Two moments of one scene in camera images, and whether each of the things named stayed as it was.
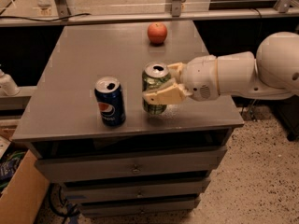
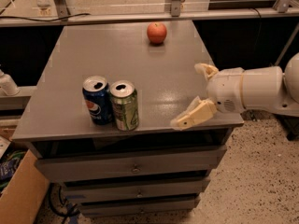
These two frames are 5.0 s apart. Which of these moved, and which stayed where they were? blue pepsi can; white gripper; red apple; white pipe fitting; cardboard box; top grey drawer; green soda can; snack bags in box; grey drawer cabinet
Moved: blue pepsi can; green soda can; white gripper
Stayed: snack bags in box; white pipe fitting; red apple; grey drawer cabinet; cardboard box; top grey drawer
